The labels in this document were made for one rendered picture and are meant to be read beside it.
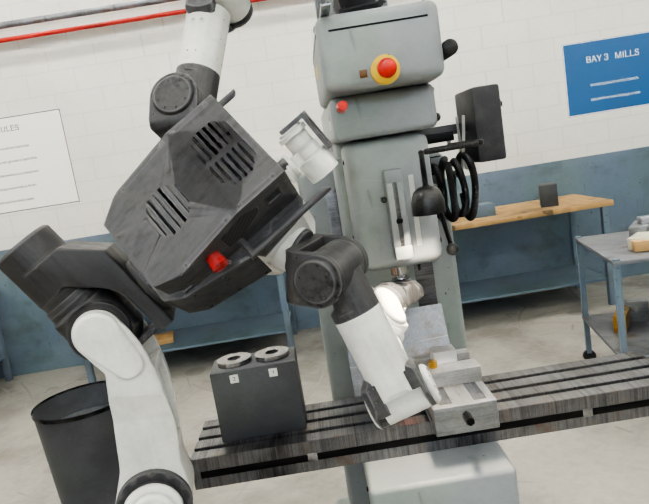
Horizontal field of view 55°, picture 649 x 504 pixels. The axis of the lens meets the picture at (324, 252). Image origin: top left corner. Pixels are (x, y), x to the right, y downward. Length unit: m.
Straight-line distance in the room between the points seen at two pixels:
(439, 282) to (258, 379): 0.70
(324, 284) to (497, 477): 0.71
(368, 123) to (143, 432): 0.80
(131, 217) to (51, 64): 5.17
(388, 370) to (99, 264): 0.54
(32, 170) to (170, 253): 5.25
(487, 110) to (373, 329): 0.91
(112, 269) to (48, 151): 5.08
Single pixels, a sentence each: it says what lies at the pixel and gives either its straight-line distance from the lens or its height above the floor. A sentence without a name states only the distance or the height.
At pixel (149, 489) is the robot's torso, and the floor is 1.06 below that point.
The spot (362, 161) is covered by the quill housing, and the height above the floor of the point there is 1.58.
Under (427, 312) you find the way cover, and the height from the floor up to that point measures 1.07.
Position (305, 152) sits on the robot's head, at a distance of 1.21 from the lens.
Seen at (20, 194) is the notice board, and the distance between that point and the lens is 6.32.
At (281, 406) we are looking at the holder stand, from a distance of 1.64.
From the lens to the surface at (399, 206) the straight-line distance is 1.45.
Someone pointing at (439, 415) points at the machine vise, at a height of 0.98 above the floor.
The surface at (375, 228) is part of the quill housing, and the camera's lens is 1.48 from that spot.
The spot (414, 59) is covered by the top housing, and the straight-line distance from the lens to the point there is 1.37.
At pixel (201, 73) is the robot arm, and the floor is 1.80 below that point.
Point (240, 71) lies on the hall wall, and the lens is 5.83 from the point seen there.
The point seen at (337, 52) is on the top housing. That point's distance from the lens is 1.35.
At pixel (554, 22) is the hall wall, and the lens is 6.28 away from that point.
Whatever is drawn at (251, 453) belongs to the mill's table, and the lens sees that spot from 1.62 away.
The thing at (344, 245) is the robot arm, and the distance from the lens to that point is 1.12.
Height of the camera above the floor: 1.61
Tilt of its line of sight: 9 degrees down
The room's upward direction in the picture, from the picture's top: 9 degrees counter-clockwise
